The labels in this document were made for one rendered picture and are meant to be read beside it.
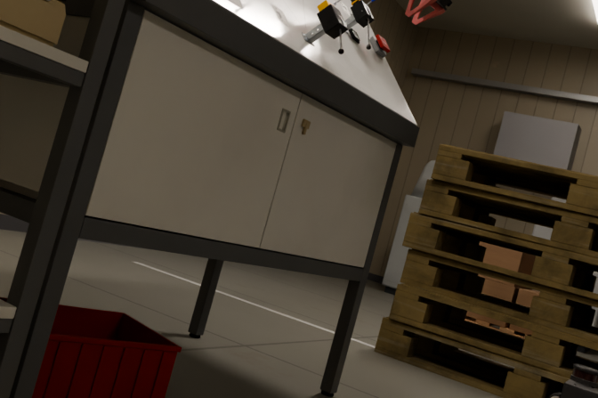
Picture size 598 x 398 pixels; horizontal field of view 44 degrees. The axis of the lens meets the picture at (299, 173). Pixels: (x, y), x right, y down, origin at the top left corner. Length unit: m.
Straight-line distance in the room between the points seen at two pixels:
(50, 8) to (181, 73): 0.33
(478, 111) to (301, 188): 6.58
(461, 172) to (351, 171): 1.34
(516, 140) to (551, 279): 4.75
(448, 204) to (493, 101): 5.05
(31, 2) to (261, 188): 0.74
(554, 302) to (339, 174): 1.51
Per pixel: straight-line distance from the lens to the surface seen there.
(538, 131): 7.92
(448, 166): 3.39
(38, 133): 1.49
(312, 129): 1.89
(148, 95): 1.45
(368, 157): 2.16
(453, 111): 8.46
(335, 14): 1.82
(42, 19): 1.28
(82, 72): 1.29
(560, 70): 8.36
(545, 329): 3.27
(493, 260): 5.31
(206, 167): 1.60
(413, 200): 7.25
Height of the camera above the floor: 0.51
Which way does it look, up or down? 3 degrees up
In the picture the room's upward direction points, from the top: 15 degrees clockwise
